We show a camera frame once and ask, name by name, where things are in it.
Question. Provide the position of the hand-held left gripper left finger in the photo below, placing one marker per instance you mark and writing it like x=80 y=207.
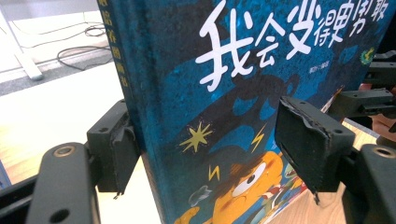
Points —
x=109 y=149

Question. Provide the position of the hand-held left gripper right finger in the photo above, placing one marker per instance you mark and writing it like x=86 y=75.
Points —
x=308 y=146

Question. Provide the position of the blue monster picture book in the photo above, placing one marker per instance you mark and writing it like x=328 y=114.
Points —
x=224 y=118

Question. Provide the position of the blue plastic file rack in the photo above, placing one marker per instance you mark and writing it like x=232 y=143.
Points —
x=3 y=177

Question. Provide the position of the white metal desk frame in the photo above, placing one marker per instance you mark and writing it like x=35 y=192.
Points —
x=26 y=63

